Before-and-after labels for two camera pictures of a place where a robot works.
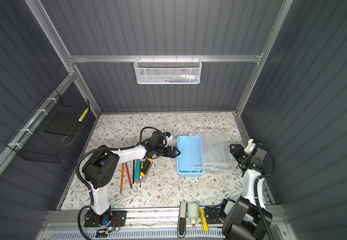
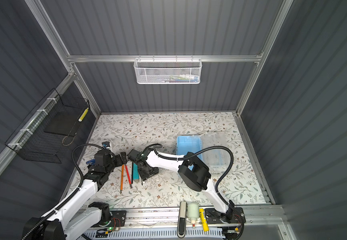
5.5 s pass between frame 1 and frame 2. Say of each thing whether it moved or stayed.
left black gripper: moved
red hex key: stayed
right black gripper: moved
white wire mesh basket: stayed
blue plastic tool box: stayed
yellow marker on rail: stayed
